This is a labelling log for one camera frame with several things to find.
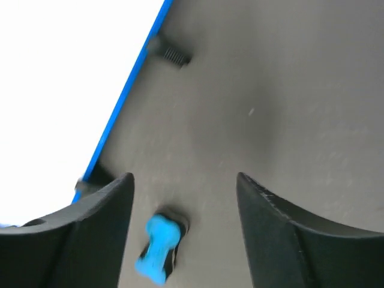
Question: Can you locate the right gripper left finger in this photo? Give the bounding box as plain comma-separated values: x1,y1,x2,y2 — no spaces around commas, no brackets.
1,173,134,287

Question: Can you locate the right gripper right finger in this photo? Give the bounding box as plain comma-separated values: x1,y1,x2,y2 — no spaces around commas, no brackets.
236,172,383,287

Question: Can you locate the blue felt eraser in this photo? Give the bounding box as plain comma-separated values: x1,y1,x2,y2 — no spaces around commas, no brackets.
134,209,189,286

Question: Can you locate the blue framed whiteboard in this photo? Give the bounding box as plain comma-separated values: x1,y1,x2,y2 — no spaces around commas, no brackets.
1,1,172,226

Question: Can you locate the black whiteboard foot clip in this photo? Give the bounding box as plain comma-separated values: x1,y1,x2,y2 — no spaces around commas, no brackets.
75,161,115,197

